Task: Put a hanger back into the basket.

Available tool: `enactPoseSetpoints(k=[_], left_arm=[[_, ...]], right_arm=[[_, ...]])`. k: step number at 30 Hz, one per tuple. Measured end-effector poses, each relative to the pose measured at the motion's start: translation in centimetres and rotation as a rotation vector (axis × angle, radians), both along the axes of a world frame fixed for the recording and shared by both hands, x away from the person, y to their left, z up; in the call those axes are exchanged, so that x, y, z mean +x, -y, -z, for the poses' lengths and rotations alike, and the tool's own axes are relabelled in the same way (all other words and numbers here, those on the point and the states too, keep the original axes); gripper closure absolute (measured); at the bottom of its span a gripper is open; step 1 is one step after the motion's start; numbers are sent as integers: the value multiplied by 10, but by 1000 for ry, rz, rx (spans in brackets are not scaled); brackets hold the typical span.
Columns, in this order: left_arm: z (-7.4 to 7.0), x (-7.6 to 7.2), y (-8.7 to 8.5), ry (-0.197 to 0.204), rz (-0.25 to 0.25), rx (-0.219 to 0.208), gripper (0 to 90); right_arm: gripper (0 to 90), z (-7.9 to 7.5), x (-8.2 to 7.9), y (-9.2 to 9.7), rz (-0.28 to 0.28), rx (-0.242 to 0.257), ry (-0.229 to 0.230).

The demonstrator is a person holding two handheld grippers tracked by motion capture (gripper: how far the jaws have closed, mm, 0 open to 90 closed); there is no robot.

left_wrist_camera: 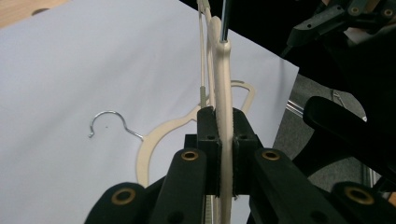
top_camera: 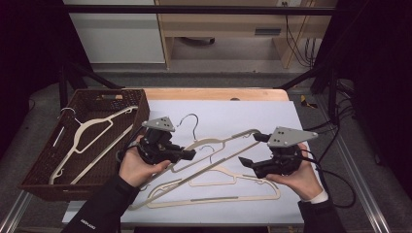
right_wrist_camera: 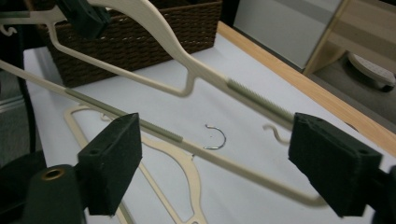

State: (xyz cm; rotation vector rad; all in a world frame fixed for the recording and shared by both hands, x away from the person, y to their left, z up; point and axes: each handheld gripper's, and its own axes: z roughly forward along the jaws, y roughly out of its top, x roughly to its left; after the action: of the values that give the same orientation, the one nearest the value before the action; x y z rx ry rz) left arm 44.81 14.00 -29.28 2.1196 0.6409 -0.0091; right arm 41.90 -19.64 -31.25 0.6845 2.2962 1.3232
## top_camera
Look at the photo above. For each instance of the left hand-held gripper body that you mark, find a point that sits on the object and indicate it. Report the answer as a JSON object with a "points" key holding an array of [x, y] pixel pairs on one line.
{"points": [[157, 145]]}

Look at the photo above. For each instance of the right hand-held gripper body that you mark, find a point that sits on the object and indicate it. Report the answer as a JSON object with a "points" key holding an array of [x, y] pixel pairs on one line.
{"points": [[281, 161]]}

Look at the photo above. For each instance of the beige plastic clothes hanger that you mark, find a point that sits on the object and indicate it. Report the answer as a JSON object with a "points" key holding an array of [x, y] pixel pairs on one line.
{"points": [[226, 158], [97, 121], [259, 198]]}

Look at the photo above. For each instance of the brown woven plastic basket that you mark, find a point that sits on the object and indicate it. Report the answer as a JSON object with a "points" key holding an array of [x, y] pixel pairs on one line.
{"points": [[107, 97]]}

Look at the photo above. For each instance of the person's right hand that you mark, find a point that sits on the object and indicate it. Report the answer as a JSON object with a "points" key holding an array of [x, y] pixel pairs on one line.
{"points": [[301, 181]]}

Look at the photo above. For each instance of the person's left hand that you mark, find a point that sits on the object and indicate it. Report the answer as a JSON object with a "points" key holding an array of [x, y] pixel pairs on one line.
{"points": [[136, 171]]}

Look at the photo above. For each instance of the white table sheet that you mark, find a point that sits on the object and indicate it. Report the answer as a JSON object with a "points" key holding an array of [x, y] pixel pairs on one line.
{"points": [[226, 113]]}

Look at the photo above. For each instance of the yellow and black tool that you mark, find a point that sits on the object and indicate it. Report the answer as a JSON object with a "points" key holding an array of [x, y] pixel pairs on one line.
{"points": [[306, 102]]}

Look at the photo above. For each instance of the white cabinet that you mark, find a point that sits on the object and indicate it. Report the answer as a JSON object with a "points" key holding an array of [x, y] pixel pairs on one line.
{"points": [[116, 39]]}

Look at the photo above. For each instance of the light wooden desk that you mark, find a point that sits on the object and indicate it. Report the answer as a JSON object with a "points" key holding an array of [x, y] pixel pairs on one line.
{"points": [[223, 24]]}

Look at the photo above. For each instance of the dark curtain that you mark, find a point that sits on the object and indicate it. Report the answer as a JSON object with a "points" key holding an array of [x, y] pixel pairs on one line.
{"points": [[29, 64], [382, 81]]}

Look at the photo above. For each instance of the black slanted frame strut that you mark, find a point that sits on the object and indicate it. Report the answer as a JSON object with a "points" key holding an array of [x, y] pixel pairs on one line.
{"points": [[94, 77], [307, 76]]}

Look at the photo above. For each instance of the aluminium frame rail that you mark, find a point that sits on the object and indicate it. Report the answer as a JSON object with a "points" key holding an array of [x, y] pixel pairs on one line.
{"points": [[359, 181], [14, 212]]}

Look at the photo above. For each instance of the black horizontal frame bar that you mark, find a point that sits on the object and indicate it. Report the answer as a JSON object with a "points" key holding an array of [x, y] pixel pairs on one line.
{"points": [[194, 10]]}

